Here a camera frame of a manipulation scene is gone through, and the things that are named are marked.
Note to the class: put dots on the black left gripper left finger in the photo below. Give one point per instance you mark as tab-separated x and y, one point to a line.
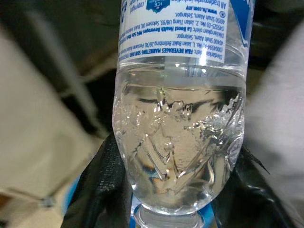
102	190

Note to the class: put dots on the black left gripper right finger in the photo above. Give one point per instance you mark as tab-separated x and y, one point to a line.
247	202

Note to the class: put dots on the clear plastic water bottle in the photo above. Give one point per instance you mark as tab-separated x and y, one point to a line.
178	107

